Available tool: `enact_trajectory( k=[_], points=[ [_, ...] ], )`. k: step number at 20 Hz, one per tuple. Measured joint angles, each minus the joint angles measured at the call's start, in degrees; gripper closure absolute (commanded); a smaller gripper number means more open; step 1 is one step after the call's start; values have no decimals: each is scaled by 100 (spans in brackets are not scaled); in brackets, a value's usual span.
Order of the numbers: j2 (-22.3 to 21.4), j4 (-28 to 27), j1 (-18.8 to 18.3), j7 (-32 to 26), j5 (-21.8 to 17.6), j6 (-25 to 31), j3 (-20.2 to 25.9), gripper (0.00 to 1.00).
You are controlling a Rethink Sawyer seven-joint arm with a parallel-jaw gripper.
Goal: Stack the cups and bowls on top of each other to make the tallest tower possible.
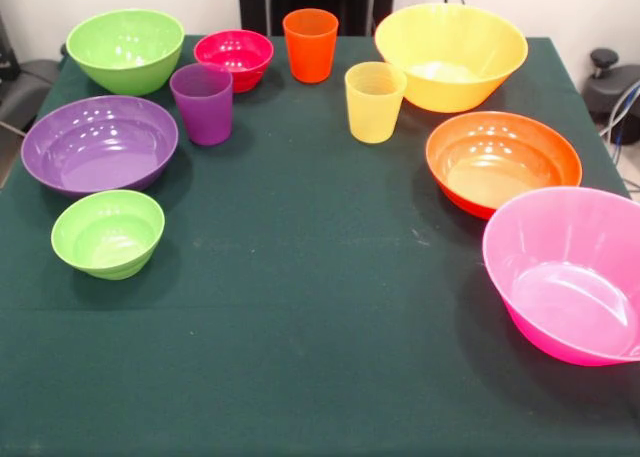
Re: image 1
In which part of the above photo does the yellow cup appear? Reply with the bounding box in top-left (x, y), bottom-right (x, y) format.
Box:
top-left (344, 60), bottom-right (409, 144)

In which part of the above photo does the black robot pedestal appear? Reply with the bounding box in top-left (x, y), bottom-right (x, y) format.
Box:
top-left (237, 0), bottom-right (397, 38)

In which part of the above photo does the dark green tablecloth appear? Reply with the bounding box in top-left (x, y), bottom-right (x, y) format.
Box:
top-left (0, 35), bottom-right (640, 457)

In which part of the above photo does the orange cup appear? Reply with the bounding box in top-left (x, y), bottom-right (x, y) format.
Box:
top-left (282, 8), bottom-right (340, 84)

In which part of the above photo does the yellow bowl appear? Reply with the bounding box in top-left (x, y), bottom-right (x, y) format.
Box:
top-left (374, 2), bottom-right (529, 114)

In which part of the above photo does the orange bowl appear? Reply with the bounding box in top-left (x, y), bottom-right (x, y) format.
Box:
top-left (425, 110), bottom-right (584, 221)

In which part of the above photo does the dark grey chair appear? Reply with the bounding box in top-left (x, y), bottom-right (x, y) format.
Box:
top-left (0, 11), bottom-right (66, 133)

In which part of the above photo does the large green bowl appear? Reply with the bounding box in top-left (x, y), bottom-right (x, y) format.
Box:
top-left (65, 8), bottom-right (186, 97)

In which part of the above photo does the purple bowl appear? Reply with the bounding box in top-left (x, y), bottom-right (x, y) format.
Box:
top-left (20, 94), bottom-right (180, 199)

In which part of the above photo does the pink bowl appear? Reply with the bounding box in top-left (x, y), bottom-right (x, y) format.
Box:
top-left (481, 186), bottom-right (640, 367)

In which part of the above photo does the red bowl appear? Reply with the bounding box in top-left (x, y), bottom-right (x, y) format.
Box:
top-left (193, 29), bottom-right (275, 94)

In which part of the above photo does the purple cup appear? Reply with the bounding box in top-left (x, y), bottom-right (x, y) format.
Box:
top-left (169, 62), bottom-right (235, 147)

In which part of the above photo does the black round equipment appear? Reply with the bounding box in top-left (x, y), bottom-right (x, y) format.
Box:
top-left (582, 48), bottom-right (640, 124)

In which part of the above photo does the grey blue cable bundle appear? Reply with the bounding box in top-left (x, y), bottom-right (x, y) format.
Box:
top-left (599, 79), bottom-right (640, 148)

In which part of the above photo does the small green bowl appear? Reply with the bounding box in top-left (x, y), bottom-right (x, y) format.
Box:
top-left (50, 189), bottom-right (166, 281)

